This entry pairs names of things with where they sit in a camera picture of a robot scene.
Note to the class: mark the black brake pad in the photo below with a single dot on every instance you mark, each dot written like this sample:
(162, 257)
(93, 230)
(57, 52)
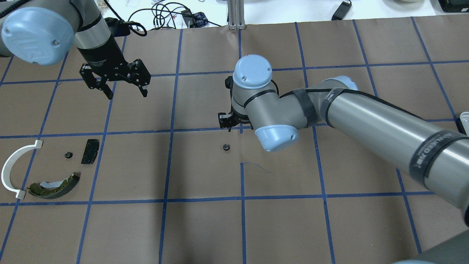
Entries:
(91, 151)

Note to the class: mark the olive green brake shoe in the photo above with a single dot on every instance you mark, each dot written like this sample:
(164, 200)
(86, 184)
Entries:
(54, 190)

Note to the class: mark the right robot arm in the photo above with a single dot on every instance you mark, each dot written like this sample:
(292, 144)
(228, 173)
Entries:
(436, 158)

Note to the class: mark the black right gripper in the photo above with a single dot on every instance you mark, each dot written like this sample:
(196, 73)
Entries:
(226, 120)

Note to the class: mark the white curved plastic bracket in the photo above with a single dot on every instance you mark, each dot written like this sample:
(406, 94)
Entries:
(8, 166)

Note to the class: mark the black power adapter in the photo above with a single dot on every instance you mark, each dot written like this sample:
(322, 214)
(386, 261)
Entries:
(342, 11)

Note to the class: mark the silver metal tray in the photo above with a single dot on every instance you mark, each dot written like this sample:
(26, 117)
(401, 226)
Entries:
(464, 120)

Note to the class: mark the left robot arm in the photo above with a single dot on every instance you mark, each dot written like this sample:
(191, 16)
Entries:
(42, 32)

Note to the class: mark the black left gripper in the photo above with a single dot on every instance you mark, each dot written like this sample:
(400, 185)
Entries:
(103, 57)

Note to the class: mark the aluminium frame post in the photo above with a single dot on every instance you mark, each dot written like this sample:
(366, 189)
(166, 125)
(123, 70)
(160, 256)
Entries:
(236, 19)

